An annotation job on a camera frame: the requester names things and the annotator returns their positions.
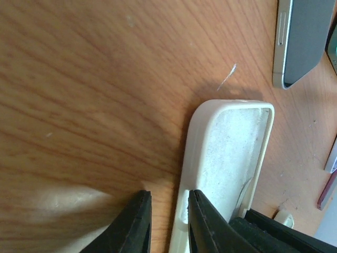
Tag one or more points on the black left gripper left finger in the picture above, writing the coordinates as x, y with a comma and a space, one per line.
131, 229

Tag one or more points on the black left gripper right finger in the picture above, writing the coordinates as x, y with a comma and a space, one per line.
210, 232

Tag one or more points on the cream phone case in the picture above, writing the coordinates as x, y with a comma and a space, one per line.
225, 148

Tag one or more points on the white-edged black phone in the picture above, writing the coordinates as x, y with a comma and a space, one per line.
301, 32

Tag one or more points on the red-edged black phone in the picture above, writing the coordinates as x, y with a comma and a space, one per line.
327, 191

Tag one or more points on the lavender phone case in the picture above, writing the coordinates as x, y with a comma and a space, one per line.
330, 165

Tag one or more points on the green-edged black phone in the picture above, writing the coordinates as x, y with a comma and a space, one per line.
331, 49

